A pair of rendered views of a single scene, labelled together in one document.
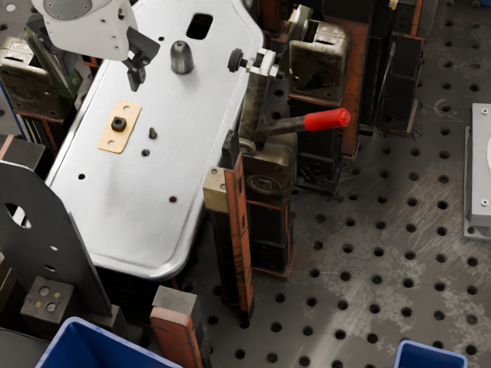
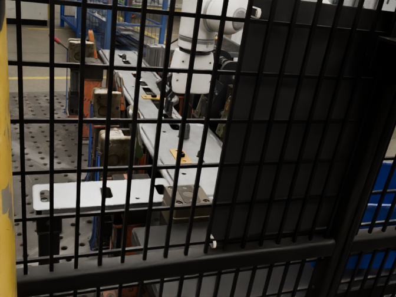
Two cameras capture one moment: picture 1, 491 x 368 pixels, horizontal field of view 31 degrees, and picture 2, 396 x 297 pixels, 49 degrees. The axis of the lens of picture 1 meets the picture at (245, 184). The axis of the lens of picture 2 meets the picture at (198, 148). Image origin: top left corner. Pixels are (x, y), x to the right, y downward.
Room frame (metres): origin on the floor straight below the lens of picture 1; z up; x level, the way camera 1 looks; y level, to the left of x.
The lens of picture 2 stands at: (-0.04, 0.85, 1.48)
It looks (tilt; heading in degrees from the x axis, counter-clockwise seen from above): 24 degrees down; 315
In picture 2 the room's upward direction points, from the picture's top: 9 degrees clockwise
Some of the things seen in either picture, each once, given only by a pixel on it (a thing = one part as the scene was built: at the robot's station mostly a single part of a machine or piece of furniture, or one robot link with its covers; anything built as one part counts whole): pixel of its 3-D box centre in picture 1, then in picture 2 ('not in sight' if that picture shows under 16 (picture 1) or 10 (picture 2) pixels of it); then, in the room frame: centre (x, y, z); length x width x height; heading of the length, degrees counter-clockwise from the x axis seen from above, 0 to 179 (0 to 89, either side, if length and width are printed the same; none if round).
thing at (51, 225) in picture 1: (38, 241); not in sight; (0.45, 0.23, 1.17); 0.12 x 0.01 x 0.34; 69
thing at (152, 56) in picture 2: not in sight; (153, 81); (1.62, -0.41, 0.88); 0.11 x 0.10 x 0.36; 69
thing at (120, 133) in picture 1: (118, 124); (180, 154); (0.71, 0.17, 1.01); 0.08 x 0.04 x 0.01; 159
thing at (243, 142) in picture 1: (243, 146); not in sight; (0.62, 0.00, 1.06); 0.03 x 0.01 x 0.03; 69
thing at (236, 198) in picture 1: (240, 242); not in sight; (0.55, 0.01, 0.95); 0.03 x 0.01 x 0.50; 159
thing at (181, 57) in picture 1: (181, 58); (184, 131); (0.81, 0.08, 1.02); 0.03 x 0.03 x 0.07
